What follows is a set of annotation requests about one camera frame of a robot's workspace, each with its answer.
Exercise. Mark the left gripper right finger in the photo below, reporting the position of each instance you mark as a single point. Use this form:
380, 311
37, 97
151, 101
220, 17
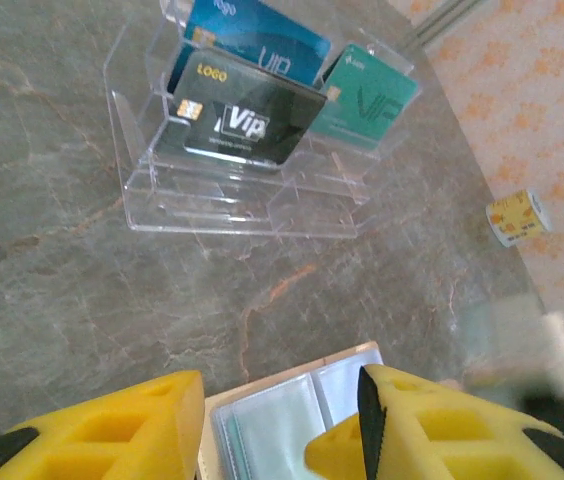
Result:
437, 440

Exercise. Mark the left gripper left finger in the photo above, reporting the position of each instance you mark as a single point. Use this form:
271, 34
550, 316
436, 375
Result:
112, 440

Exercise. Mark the beige card holder wallet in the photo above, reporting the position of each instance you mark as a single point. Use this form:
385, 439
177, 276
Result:
342, 370

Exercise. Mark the clear acrylic card stand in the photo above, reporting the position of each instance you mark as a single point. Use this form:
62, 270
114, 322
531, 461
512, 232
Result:
202, 205

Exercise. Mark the black VIP card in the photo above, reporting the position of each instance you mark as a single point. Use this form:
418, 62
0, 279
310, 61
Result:
262, 100

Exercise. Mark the blue VIP card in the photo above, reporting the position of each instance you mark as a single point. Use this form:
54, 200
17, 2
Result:
262, 35

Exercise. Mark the yellow white can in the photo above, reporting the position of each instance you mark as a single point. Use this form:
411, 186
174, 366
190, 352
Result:
517, 217

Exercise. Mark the aluminium corner post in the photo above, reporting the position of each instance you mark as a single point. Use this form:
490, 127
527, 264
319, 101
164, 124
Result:
442, 19

